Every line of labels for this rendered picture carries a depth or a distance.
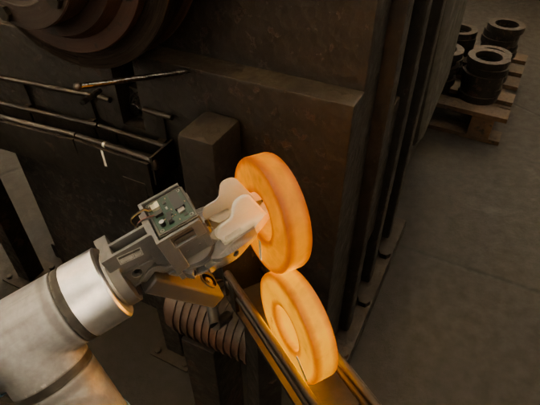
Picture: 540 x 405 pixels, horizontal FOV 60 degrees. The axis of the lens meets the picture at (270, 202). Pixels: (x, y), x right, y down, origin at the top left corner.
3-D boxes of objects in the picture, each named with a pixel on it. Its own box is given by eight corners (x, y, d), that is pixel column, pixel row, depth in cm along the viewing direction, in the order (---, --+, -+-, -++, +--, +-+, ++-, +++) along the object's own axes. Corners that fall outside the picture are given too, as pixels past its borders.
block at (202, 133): (216, 202, 105) (206, 105, 89) (247, 212, 102) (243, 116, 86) (189, 231, 98) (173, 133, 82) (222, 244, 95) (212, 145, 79)
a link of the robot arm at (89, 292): (108, 348, 53) (90, 288, 60) (147, 325, 54) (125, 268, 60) (64, 310, 47) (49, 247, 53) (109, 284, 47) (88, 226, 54)
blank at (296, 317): (269, 274, 72) (250, 282, 70) (302, 254, 57) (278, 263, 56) (310, 373, 69) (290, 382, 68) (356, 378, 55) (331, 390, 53)
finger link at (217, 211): (267, 167, 55) (198, 206, 53) (279, 200, 59) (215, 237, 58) (255, 153, 57) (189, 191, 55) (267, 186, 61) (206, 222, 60)
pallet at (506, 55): (272, 88, 264) (273, 8, 236) (330, 38, 318) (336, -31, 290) (497, 146, 221) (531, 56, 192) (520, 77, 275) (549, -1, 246)
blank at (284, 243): (252, 131, 62) (229, 137, 60) (316, 186, 50) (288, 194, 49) (257, 226, 70) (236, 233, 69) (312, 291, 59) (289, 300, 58)
